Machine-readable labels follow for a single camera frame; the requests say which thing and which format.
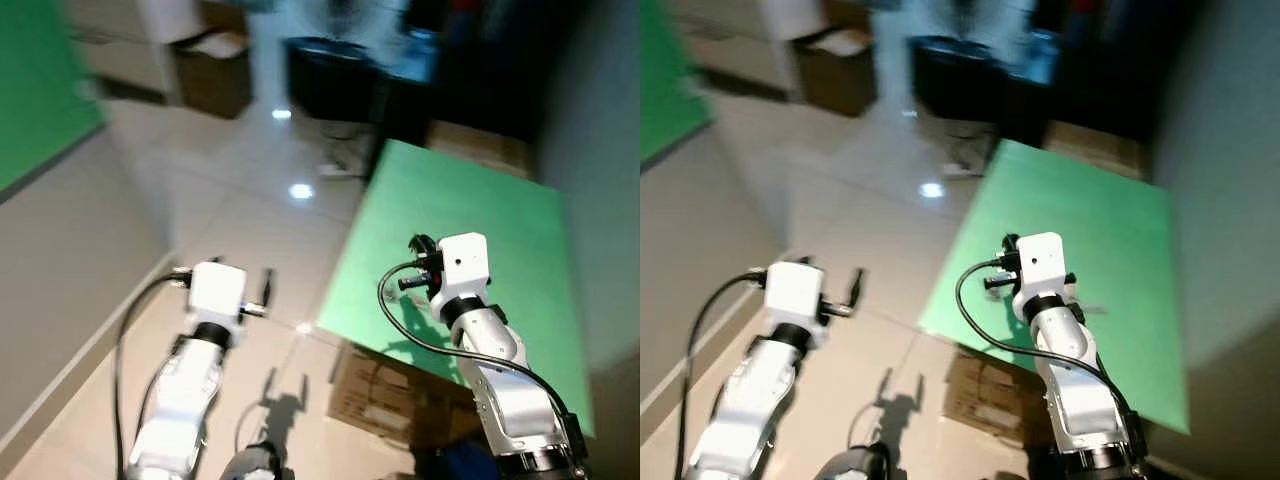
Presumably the cardboard box with print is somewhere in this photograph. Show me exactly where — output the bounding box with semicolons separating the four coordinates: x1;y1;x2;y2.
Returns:
327;340;483;447
941;344;1053;447

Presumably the plain tan cardboard box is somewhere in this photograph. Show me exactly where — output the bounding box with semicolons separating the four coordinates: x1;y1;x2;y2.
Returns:
1044;120;1152;182
427;120;533;180

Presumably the grey robot leg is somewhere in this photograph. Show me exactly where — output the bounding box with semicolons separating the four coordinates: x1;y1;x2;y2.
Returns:
815;445;894;480
218;445;287;480

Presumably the black bin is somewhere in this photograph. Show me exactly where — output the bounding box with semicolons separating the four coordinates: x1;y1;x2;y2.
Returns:
909;35;1007;123
285;38;383;124

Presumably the dark brown open box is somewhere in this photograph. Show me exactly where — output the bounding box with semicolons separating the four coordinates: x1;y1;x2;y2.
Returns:
795;28;880;117
170;30;254;120

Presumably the green board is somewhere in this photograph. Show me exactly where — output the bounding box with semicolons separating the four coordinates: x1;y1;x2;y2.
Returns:
0;0;107;193
640;0;714;167

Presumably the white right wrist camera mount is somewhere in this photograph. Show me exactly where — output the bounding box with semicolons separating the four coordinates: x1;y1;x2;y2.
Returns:
1014;232;1072;302
428;232;494;307

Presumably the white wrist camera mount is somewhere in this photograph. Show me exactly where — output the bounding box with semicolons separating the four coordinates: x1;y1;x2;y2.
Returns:
765;262;827;334
1014;232;1072;302
428;232;494;307
187;262;249;332

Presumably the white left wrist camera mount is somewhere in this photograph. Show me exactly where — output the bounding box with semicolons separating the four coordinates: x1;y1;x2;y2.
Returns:
187;262;249;332
765;262;827;334

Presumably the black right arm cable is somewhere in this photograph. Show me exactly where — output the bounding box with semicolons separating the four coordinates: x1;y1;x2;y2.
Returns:
377;260;573;421
955;258;1137;421

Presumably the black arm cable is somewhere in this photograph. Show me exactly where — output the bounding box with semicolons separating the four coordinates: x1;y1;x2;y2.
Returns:
377;260;573;421
955;258;1137;421
682;268;773;480
111;266;197;480

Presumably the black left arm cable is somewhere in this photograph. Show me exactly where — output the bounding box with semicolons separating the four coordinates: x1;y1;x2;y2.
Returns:
111;266;197;480
682;268;773;480

